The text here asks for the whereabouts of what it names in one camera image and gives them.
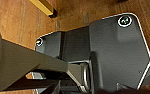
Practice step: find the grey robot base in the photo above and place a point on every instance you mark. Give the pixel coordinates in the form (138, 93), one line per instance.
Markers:
(117, 53)

